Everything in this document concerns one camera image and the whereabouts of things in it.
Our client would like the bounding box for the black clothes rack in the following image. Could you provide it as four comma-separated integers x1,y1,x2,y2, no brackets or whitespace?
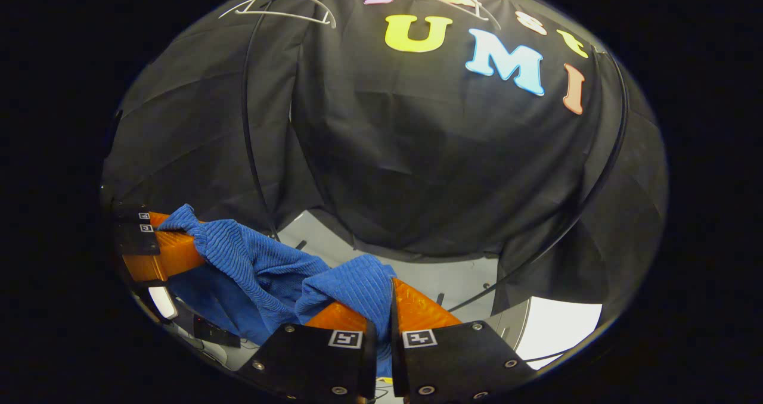
240,0,631,315

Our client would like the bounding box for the blue corduroy jacket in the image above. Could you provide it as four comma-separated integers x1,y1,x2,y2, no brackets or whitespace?
157,204,398,378

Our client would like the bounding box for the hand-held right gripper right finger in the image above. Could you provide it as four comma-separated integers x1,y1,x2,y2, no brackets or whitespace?
390,277,538,404

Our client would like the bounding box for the white flat panel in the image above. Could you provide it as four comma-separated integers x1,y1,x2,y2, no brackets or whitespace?
516,297,603,370

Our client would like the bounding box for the small black box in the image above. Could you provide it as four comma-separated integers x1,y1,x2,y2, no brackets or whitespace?
192,314,242,349

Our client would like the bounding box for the black backdrop cloth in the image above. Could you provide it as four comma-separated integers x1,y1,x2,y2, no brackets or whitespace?
101,0,669,321

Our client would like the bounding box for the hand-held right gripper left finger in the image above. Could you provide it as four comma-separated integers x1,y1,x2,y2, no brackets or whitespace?
237,300,379,404

